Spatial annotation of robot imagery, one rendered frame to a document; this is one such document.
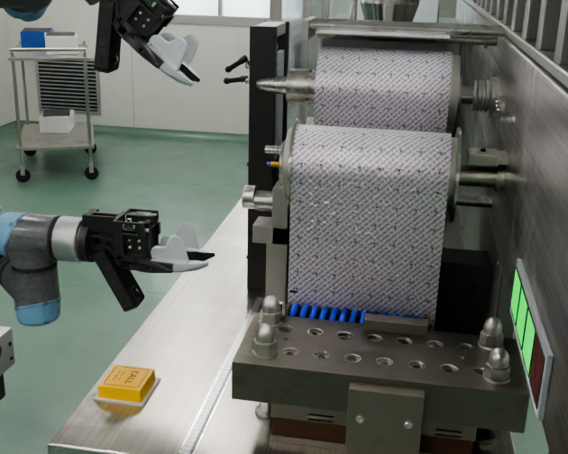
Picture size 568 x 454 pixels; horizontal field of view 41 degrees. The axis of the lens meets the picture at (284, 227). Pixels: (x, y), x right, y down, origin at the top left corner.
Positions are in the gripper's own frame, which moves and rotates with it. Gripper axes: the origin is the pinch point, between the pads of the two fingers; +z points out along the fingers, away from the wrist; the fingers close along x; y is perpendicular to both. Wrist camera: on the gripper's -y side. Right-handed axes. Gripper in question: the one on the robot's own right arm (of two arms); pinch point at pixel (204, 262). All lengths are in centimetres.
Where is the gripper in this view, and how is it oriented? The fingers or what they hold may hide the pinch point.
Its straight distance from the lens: 124.1
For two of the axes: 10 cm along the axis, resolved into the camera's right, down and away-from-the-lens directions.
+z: 9.8, 0.8, -1.5
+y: 0.2, -9.4, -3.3
